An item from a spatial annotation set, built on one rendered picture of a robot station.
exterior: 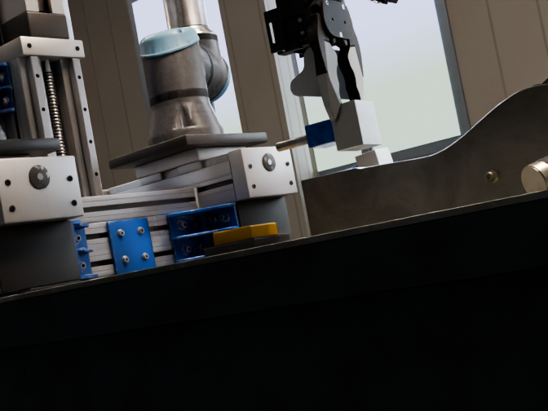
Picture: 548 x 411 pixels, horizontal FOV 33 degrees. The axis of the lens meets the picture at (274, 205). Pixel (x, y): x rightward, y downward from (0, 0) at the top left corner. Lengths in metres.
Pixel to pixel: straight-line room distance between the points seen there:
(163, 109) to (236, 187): 0.24
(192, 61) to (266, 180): 0.29
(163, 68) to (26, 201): 0.56
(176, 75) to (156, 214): 0.30
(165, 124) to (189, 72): 0.11
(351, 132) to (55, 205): 0.47
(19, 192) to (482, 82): 3.10
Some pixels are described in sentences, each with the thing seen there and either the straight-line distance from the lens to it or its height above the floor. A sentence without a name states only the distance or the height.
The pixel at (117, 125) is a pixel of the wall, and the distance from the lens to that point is 5.74.
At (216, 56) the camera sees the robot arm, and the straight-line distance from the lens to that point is 1.95.
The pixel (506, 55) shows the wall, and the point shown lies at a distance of 4.14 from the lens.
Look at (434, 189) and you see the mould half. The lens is 1.18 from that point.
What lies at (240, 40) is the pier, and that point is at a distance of 4.77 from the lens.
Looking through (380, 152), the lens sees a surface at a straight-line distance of 1.41.
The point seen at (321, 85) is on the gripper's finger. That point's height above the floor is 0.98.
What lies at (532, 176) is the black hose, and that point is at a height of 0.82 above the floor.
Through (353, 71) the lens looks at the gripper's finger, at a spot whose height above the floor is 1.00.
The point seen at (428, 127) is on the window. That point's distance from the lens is 4.29.
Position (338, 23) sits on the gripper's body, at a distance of 1.14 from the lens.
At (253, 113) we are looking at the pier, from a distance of 4.70.
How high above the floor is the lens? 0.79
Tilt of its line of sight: 3 degrees up
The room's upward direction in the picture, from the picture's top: 11 degrees counter-clockwise
